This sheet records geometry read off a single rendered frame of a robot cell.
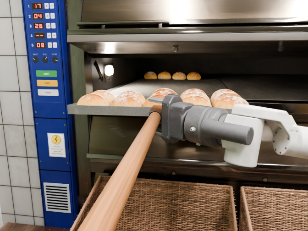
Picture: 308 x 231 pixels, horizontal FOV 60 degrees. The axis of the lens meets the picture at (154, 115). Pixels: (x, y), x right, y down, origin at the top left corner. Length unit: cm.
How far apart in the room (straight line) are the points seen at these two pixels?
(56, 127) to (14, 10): 49
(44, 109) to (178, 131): 71
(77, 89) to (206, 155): 59
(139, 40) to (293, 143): 56
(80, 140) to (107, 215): 94
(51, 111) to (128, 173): 87
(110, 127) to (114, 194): 86
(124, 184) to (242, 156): 29
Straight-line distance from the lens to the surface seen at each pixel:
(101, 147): 115
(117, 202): 29
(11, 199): 150
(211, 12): 103
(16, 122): 132
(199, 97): 78
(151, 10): 105
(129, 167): 35
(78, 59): 113
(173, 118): 63
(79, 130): 118
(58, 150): 122
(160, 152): 109
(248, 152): 55
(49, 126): 121
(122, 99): 80
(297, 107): 111
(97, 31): 95
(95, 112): 81
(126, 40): 91
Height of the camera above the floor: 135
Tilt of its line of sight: 13 degrees down
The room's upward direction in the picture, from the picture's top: straight up
